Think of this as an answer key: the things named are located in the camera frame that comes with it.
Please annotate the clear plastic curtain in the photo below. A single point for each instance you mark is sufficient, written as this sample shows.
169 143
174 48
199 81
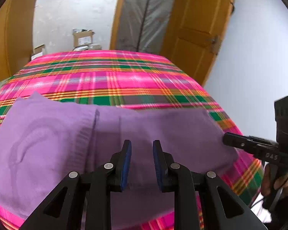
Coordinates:
146 16

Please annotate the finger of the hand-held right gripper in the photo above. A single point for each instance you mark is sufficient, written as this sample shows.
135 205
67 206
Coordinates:
244 142

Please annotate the wooden door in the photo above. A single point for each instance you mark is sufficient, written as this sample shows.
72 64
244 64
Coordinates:
196 28

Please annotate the pink green plaid bed sheet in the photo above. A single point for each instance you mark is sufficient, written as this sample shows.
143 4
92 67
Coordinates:
110 76

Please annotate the open cardboard box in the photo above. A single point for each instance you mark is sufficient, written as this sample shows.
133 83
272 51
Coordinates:
83 38

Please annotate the white box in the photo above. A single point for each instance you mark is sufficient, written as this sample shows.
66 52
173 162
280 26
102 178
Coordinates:
38 52

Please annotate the grey parcel bag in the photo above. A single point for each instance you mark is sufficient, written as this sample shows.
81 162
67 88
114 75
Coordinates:
88 47

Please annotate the wooden door frame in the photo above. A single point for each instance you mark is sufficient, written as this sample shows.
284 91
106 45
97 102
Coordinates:
117 16

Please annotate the wooden wardrobe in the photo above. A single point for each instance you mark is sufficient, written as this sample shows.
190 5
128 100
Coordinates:
12 28

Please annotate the purple sweater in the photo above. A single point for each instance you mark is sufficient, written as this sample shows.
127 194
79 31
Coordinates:
62 136

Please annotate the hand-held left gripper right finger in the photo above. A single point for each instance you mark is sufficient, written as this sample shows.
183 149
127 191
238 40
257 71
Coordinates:
156 165

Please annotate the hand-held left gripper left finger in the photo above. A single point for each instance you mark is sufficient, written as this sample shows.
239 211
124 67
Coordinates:
126 165

